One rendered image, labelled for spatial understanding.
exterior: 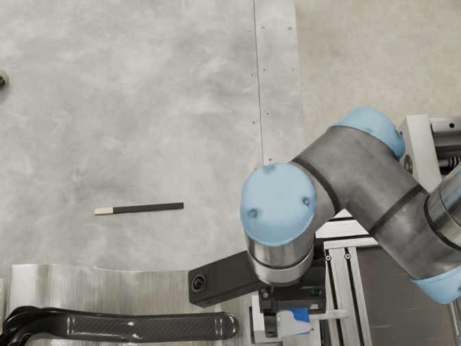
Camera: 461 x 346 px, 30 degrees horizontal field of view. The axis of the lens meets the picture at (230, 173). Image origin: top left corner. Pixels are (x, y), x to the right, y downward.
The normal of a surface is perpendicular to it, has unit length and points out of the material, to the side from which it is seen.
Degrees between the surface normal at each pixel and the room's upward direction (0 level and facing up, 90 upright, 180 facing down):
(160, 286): 2
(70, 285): 24
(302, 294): 11
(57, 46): 0
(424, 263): 56
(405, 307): 0
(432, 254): 64
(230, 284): 41
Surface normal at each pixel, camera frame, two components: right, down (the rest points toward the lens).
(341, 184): 0.40, 0.08
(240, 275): -0.60, -0.36
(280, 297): -0.07, -0.48
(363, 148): 0.11, -0.35
